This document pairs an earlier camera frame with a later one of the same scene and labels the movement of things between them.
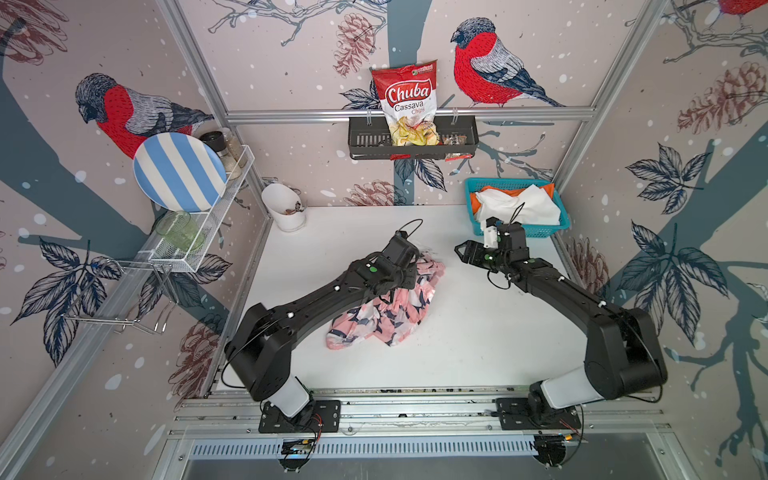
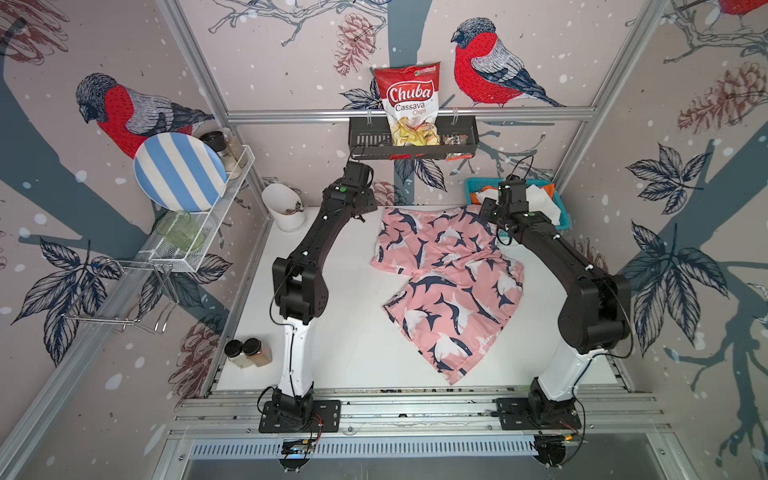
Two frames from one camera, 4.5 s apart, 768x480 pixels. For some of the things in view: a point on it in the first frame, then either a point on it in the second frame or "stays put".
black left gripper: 411,274 → 372,202
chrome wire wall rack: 131,293 stays put
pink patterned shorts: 388,317 → 463,285
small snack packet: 453,139 stays put
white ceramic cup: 285,205 stays put
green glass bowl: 182,230 stays put
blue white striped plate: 180,172 stays put
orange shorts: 549,189 stays put
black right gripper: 470,248 → 485,206
